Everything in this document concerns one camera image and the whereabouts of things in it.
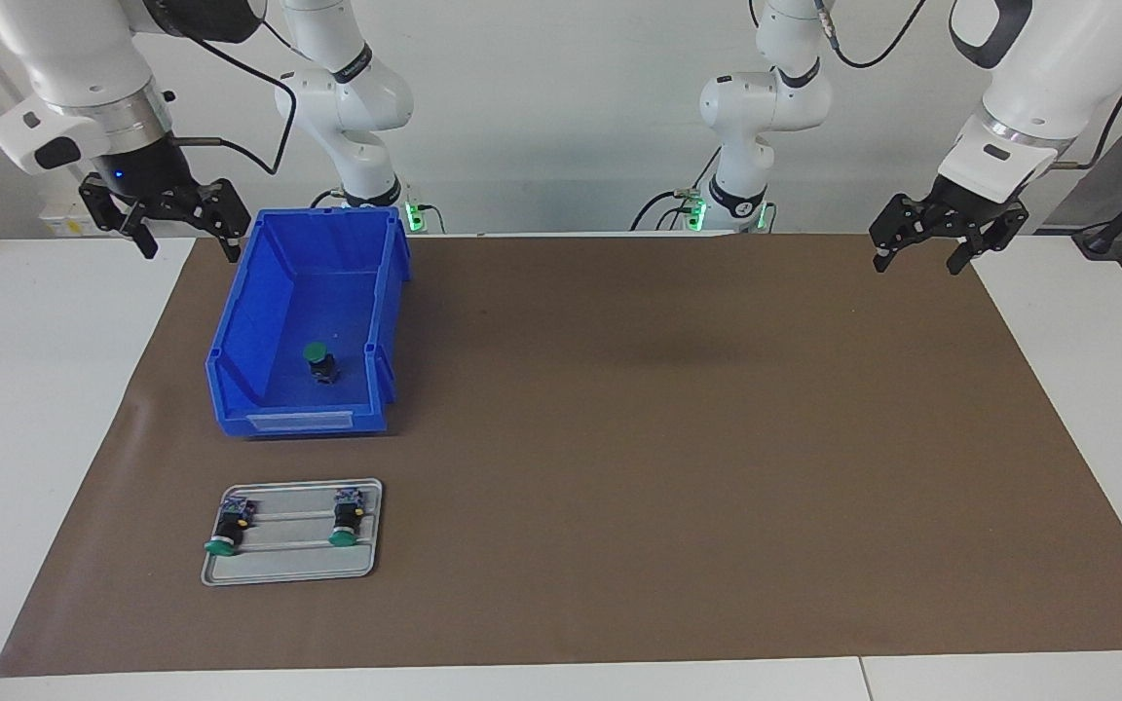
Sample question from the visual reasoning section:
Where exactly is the green push button switch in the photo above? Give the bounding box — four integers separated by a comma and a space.
302, 340, 342, 385
205, 495, 258, 558
328, 487, 368, 547

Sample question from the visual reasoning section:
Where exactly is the blue plastic storage bin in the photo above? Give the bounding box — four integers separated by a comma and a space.
206, 206, 413, 439

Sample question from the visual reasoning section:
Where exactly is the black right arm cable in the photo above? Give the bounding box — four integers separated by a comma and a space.
169, 24, 297, 176

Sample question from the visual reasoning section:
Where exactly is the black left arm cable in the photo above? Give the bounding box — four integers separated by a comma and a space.
812, 0, 1122, 171

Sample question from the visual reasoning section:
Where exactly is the brown table mat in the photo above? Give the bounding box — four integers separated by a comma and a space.
0, 232, 1122, 678

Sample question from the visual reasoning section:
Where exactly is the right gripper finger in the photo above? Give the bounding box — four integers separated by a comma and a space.
79, 173, 161, 260
176, 177, 252, 264

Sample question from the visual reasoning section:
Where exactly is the white socket box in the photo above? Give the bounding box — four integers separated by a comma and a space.
40, 190, 138, 240

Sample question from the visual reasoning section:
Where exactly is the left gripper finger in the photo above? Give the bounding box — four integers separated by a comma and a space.
947, 200, 1029, 277
870, 193, 937, 274

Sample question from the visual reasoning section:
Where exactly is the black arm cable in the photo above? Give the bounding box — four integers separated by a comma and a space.
812, 0, 1122, 171
169, 24, 297, 176

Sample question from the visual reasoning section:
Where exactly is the grey metal tray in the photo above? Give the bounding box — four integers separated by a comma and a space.
201, 478, 385, 587

